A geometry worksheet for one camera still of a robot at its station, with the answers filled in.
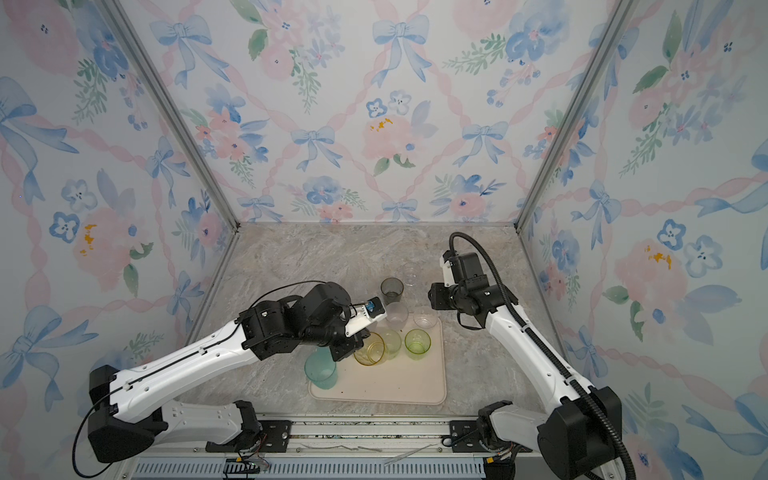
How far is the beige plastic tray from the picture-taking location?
81 cm

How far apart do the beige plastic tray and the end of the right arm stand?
210mm

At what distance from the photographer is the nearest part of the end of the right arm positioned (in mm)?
551
